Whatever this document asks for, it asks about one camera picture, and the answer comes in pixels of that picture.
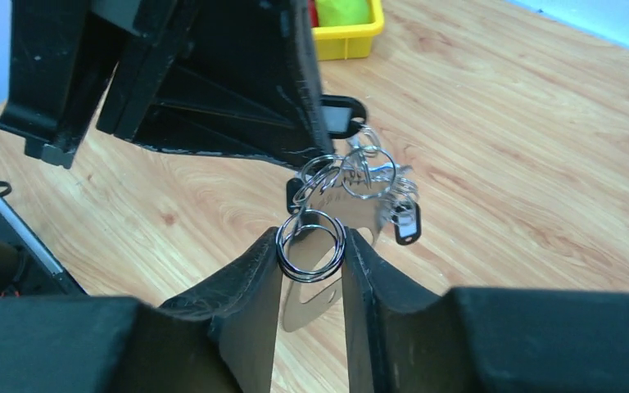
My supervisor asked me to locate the yellow-green pear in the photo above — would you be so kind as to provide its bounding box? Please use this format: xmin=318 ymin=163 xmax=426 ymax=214
xmin=314 ymin=0 xmax=371 ymax=27

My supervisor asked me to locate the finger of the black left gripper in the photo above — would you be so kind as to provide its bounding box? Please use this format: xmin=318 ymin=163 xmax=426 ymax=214
xmin=0 ymin=1 xmax=124 ymax=169
xmin=97 ymin=1 xmax=333 ymax=169

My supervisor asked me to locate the red apple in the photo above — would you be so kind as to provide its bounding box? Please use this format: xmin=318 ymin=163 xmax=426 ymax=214
xmin=308 ymin=0 xmax=319 ymax=27

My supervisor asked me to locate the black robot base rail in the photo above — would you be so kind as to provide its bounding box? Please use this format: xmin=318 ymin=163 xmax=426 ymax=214
xmin=0 ymin=180 xmax=86 ymax=297

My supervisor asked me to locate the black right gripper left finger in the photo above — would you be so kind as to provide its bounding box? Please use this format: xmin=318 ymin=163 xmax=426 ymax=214
xmin=0 ymin=228 xmax=282 ymax=392

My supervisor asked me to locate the yellow plastic fruit tray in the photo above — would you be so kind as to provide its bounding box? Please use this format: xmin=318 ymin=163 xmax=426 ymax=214
xmin=312 ymin=0 xmax=385 ymax=61

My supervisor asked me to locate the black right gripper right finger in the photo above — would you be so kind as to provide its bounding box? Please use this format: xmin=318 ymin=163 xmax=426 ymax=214
xmin=342 ymin=229 xmax=629 ymax=392

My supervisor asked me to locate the silver keyring bunch with keys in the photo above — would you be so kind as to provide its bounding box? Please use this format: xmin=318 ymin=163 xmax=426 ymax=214
xmin=277 ymin=95 xmax=422 ymax=332

